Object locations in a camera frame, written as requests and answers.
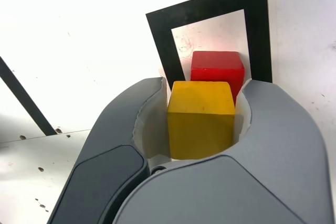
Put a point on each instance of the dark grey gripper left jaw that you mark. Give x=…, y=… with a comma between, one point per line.
x=110, y=140

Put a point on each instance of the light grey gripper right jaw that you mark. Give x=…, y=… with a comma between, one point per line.
x=275, y=155

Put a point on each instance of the yellow cube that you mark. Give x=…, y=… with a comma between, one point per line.
x=200, y=124

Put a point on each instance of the red cube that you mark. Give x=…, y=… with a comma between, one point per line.
x=215, y=64

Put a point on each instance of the black tape square outline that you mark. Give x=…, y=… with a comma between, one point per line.
x=157, y=37

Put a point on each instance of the black tape strip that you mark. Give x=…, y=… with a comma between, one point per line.
x=26, y=98

